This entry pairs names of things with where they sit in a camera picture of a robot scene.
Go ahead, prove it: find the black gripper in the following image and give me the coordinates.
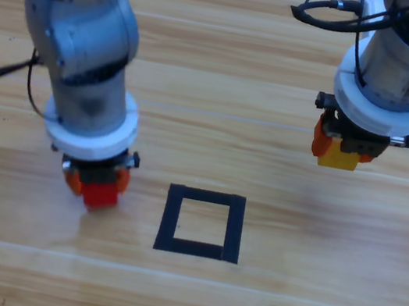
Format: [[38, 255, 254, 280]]
[[306, 90, 409, 174], [43, 136, 143, 205]]

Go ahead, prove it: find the yellow wooden block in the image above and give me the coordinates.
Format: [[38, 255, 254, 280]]
[[315, 136, 363, 173]]

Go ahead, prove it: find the red wooden block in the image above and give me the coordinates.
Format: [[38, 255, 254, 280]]
[[78, 178, 122, 217]]

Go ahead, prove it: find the black tape square outline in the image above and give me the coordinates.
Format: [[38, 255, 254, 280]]
[[152, 181, 251, 266]]

